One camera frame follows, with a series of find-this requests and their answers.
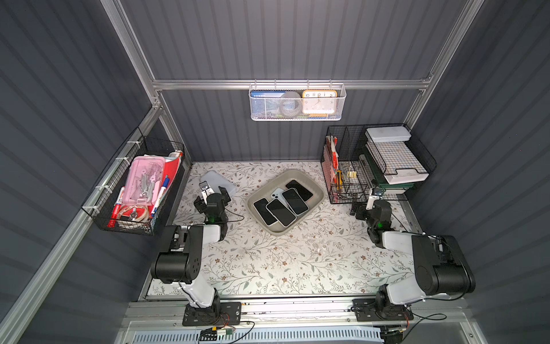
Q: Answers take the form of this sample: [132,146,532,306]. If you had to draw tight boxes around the black phone pink case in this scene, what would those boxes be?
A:
[285,179,313,202]
[266,199,296,227]
[282,189,309,216]

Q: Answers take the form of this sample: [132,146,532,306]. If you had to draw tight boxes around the beige plastic storage tray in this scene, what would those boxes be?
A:
[246,169,325,237]

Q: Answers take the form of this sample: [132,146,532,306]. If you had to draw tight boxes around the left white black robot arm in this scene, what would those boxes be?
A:
[150,182,231,315]

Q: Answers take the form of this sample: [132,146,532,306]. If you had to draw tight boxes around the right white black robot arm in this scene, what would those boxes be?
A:
[350,196,476,313]

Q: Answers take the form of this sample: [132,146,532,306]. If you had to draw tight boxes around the black phone cream case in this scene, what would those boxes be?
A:
[254,198,277,226]

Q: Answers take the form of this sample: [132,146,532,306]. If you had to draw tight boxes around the white flat box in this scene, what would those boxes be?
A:
[365,126,411,143]

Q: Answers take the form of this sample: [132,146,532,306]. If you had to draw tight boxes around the blue box in basket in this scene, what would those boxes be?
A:
[249,90,285,121]

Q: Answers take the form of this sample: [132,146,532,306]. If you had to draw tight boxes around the grey translucent tray lid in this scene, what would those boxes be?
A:
[200,171,237,196]

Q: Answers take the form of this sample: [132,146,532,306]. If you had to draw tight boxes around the yellow utility knife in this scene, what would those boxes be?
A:
[335,170,343,193]

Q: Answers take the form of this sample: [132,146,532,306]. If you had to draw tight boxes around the blue white marker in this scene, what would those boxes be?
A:
[150,175,170,218]

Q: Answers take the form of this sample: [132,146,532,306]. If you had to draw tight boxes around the white grid notebook stack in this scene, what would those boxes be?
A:
[366,140,429,185]

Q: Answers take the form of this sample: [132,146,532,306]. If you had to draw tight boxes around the red folder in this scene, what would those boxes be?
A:
[139,150,182,192]

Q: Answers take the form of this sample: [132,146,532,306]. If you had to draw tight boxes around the red scissors in organizer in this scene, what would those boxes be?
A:
[326,136,339,172]

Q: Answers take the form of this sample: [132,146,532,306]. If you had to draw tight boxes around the pink plastic tool case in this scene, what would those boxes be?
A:
[122,156,166,206]

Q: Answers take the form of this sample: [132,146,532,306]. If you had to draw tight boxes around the red tape dispenser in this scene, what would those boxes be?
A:
[117,205,150,222]

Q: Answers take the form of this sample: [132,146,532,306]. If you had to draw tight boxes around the yellow white alarm clock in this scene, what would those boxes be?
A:
[302,90,338,116]

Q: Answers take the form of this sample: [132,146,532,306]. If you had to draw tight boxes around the small circuit board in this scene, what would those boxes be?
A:
[198,327,234,342]

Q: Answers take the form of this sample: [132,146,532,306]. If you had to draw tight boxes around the grey tape roll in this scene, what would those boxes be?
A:
[279,91,302,118]

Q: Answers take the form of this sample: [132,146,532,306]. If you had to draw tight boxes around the black wire desk organizer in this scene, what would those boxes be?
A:
[321,123,437,204]

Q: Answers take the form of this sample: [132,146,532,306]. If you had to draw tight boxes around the black wire side basket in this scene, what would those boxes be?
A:
[82,132,185,236]

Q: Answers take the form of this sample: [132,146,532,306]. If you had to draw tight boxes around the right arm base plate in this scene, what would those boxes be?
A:
[351,298,414,322]

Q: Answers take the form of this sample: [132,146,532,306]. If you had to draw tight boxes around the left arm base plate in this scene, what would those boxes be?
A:
[182,302,242,327]

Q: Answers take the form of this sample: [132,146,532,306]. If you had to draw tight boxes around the white wire wall basket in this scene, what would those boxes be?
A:
[249,82,347,121]

